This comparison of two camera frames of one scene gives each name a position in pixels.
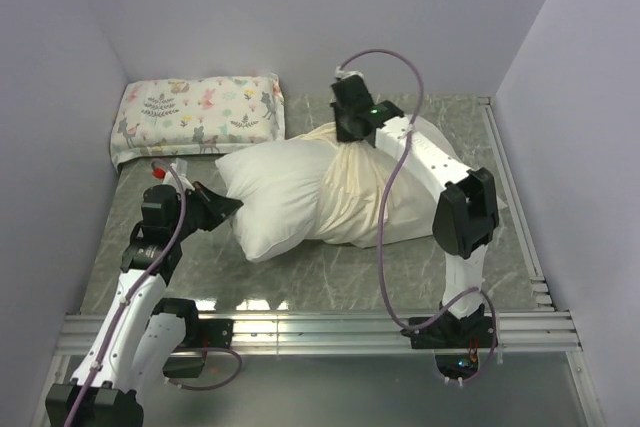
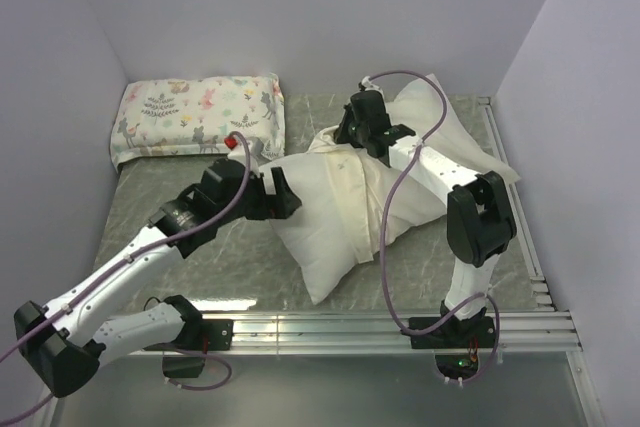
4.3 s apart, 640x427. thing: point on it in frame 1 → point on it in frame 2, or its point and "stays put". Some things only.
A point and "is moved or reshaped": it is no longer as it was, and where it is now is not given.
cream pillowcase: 353,187 is moved or reshaped
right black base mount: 456,342 stays put
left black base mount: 198,333 stays put
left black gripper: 217,207 → 285,199
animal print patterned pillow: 195,116 stays put
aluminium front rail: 530,331 stays put
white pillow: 279,185 is moved or reshaped
